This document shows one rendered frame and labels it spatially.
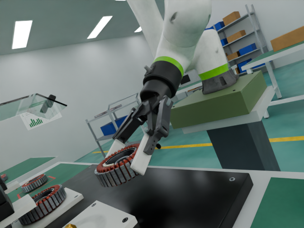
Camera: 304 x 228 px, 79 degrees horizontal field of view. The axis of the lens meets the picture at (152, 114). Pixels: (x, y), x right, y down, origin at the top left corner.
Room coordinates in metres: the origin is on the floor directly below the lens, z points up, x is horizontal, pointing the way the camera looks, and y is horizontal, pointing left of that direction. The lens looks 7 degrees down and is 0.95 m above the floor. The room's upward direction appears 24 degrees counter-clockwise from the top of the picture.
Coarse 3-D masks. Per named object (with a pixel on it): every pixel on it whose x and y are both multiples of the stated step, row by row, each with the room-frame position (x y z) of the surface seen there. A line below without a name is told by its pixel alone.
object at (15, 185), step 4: (0, 176) 0.45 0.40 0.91; (0, 180) 0.41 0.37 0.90; (16, 180) 0.47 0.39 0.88; (0, 184) 0.41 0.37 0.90; (4, 184) 0.41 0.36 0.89; (12, 184) 0.44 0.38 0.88; (16, 184) 0.42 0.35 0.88; (4, 188) 0.41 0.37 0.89; (8, 188) 0.41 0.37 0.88; (12, 188) 0.42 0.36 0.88; (16, 188) 0.42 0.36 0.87; (8, 192) 0.41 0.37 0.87
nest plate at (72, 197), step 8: (72, 192) 0.50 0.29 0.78; (64, 200) 0.46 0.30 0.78; (72, 200) 0.44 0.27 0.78; (80, 200) 0.45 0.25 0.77; (56, 208) 0.44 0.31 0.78; (64, 208) 0.42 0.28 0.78; (48, 216) 0.41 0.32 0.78; (56, 216) 0.41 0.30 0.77; (16, 224) 0.45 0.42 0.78; (32, 224) 0.41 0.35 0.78; (40, 224) 0.39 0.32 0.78
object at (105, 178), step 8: (136, 144) 0.39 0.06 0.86; (120, 152) 0.40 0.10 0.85; (128, 152) 0.39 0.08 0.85; (104, 160) 0.38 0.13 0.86; (112, 160) 0.39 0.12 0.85; (120, 160) 0.37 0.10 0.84; (128, 160) 0.32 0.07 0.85; (96, 168) 0.35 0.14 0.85; (104, 168) 0.33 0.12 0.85; (112, 168) 0.32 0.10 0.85; (120, 168) 0.32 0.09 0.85; (128, 168) 0.31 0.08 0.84; (96, 176) 0.34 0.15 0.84; (104, 176) 0.32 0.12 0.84; (112, 176) 0.31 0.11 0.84; (120, 176) 0.31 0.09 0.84; (128, 176) 0.31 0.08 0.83; (104, 184) 0.32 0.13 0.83; (112, 184) 0.31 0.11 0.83; (120, 184) 0.32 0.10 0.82
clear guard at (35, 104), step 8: (24, 96) 0.48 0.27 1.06; (32, 96) 0.50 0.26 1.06; (40, 96) 0.50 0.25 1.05; (0, 104) 0.45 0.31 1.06; (8, 104) 0.47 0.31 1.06; (16, 104) 0.51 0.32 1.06; (24, 104) 0.55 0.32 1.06; (32, 104) 0.58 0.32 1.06; (40, 104) 0.57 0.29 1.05; (48, 104) 0.55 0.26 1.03; (56, 104) 0.54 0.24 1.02; (64, 104) 0.53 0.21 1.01; (0, 112) 0.51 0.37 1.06; (8, 112) 0.55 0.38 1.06; (16, 112) 0.60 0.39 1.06; (24, 112) 0.67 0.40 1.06; (32, 112) 0.66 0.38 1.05; (40, 112) 0.64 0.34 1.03; (48, 112) 0.62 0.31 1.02; (56, 112) 0.61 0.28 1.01; (0, 120) 0.62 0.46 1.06
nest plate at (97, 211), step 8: (96, 200) 0.38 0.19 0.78; (88, 208) 0.36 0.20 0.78; (96, 208) 0.35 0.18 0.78; (104, 208) 0.34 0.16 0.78; (112, 208) 0.32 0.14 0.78; (80, 216) 0.35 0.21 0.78; (88, 216) 0.33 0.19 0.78; (96, 216) 0.32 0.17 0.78; (104, 216) 0.31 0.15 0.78; (112, 216) 0.30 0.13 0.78; (120, 216) 0.29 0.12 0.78; (128, 216) 0.28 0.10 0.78; (80, 224) 0.32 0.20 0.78; (88, 224) 0.31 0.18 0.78; (96, 224) 0.29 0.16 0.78; (104, 224) 0.28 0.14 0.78; (112, 224) 0.28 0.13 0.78; (120, 224) 0.27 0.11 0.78; (128, 224) 0.26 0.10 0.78
